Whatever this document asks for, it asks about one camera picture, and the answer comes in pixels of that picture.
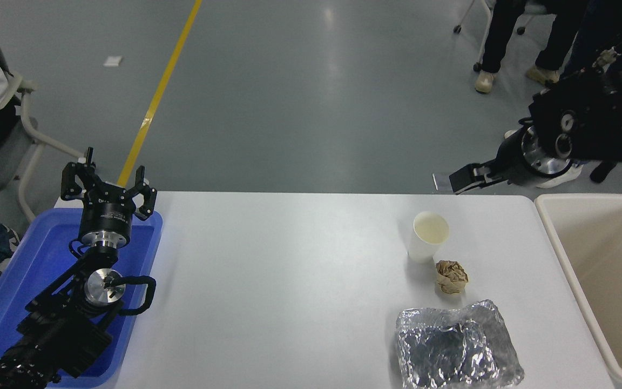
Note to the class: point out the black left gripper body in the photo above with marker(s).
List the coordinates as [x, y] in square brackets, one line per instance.
[106, 212]

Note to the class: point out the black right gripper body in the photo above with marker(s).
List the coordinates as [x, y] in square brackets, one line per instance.
[512, 162]

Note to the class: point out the white paper cup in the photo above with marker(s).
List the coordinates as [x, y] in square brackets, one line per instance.
[424, 243]

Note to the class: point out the silver floor plate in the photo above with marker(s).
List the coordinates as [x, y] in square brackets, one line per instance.
[440, 182]

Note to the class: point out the blue plastic tray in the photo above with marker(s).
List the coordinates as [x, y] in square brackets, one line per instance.
[30, 259]

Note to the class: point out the crumpled tan paper ball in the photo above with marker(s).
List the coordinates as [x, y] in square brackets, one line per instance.
[451, 277]

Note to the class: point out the yellow floor tape line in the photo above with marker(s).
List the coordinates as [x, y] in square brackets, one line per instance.
[160, 92]

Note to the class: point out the white paper scrap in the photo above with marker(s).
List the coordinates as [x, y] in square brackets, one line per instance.
[113, 61]

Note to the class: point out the seated person with tan shoes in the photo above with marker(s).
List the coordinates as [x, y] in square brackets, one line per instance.
[505, 32]

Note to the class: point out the large pale plastic bin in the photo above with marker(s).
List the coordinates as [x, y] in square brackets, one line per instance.
[608, 259]

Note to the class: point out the office chair with castors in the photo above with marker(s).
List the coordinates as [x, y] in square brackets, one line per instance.
[532, 6]

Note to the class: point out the crumpled silver foil tray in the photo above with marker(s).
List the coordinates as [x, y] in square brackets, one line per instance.
[451, 351]

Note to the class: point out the grey chair with pale frame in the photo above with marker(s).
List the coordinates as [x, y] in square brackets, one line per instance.
[8, 146]

